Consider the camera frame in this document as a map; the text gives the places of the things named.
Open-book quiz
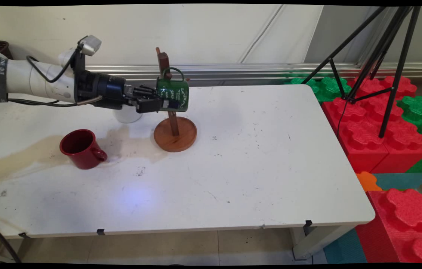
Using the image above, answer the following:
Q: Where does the white wall cable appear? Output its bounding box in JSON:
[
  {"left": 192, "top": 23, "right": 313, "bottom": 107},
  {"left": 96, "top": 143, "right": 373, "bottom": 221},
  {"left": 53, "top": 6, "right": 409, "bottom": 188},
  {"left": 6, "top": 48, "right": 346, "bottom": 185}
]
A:
[{"left": 238, "top": 4, "right": 284, "bottom": 64}]

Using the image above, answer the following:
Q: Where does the grey arm strap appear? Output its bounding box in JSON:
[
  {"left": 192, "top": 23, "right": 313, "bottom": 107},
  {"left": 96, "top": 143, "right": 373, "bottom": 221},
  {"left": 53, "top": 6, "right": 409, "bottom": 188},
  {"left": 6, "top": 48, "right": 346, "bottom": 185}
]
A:
[{"left": 0, "top": 56, "right": 9, "bottom": 103}]

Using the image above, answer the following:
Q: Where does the teal foam mat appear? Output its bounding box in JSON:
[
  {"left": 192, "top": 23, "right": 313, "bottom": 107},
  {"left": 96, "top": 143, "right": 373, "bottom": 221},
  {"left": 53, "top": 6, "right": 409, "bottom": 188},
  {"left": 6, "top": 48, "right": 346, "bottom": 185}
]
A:
[
  {"left": 323, "top": 228, "right": 367, "bottom": 264},
  {"left": 373, "top": 173, "right": 422, "bottom": 191}
]

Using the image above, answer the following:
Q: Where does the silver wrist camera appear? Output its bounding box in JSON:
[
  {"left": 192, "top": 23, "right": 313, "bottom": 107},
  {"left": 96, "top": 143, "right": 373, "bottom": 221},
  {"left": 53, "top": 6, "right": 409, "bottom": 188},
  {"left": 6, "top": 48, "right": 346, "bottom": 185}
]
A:
[{"left": 78, "top": 35, "right": 102, "bottom": 57}]

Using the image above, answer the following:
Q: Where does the orange foam piece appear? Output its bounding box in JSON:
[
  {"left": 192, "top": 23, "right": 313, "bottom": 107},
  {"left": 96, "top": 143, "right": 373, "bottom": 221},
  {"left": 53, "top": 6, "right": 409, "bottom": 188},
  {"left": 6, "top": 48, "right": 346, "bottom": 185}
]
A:
[{"left": 356, "top": 171, "right": 382, "bottom": 193}]

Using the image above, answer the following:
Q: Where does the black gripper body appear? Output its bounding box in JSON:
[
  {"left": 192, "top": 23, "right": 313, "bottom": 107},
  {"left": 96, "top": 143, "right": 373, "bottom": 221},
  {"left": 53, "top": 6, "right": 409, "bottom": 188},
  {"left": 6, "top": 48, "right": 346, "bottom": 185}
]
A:
[{"left": 85, "top": 71, "right": 139, "bottom": 110}]

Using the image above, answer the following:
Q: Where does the white table leg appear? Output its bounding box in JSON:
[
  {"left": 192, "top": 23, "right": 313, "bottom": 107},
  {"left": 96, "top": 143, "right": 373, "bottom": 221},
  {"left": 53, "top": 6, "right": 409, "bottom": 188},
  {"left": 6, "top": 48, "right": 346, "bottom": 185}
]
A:
[{"left": 289, "top": 223, "right": 358, "bottom": 261}]

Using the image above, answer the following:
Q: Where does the green enamel mug white print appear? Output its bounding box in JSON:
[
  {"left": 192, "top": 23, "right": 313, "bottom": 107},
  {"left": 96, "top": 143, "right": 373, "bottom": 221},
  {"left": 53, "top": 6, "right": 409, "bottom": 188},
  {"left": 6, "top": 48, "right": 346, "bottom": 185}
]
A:
[{"left": 156, "top": 67, "right": 190, "bottom": 112}]

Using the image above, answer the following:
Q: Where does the black floor cable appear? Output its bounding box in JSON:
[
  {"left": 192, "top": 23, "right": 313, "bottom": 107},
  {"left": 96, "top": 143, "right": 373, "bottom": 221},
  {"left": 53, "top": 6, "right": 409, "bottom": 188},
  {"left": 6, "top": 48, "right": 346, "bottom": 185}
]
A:
[{"left": 0, "top": 216, "right": 22, "bottom": 264}]

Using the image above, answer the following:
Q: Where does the red ceramic mug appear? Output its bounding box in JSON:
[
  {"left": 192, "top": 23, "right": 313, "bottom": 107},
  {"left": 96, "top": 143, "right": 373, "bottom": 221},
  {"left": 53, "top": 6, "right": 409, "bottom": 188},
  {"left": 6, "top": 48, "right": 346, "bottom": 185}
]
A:
[{"left": 59, "top": 129, "right": 108, "bottom": 170}]

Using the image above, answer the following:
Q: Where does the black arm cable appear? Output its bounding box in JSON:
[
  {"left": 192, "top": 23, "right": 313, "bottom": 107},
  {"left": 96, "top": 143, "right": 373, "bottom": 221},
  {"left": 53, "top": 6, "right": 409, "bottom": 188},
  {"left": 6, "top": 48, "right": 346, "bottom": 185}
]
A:
[{"left": 0, "top": 45, "right": 104, "bottom": 109}]

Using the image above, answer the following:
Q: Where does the aluminium rail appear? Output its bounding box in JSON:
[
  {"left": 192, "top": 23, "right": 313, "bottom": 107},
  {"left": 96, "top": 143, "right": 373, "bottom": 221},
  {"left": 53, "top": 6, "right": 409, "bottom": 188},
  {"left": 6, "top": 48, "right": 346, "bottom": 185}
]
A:
[{"left": 84, "top": 63, "right": 422, "bottom": 81}]

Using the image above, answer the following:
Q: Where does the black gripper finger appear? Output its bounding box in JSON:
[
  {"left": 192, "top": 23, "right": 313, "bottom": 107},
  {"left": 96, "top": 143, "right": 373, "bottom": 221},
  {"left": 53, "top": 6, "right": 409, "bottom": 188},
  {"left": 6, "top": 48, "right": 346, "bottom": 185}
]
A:
[
  {"left": 136, "top": 98, "right": 170, "bottom": 114},
  {"left": 134, "top": 85, "right": 158, "bottom": 99}
]

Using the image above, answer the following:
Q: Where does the large red foam block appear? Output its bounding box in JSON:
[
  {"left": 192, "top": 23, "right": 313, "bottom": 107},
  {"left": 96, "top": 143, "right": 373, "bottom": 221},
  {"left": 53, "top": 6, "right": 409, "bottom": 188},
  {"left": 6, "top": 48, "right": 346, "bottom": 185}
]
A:
[{"left": 321, "top": 76, "right": 422, "bottom": 174}]

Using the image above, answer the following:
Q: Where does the wooden mug tree stand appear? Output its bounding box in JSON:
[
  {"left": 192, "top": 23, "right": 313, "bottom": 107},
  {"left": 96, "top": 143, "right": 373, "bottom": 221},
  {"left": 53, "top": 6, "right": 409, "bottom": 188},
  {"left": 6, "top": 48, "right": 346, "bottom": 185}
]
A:
[{"left": 154, "top": 47, "right": 198, "bottom": 152}]

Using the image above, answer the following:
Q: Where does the black tripod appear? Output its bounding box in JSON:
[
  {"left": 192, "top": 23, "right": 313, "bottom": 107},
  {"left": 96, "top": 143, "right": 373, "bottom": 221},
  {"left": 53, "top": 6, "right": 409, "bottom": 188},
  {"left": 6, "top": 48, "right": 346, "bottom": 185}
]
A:
[{"left": 301, "top": 6, "right": 422, "bottom": 139}]

